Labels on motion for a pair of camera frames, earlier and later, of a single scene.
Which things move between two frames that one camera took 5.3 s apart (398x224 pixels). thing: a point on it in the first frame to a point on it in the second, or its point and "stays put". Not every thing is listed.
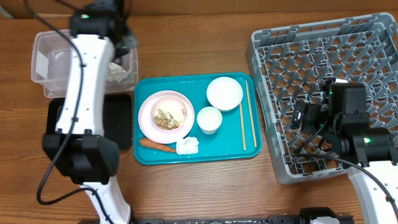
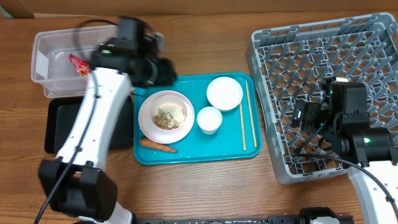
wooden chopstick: x=251 y=114 stays put
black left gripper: x=127 y=41 to x=168 y=73
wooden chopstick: x=243 y=130 stays put
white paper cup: x=209 y=119 stays put
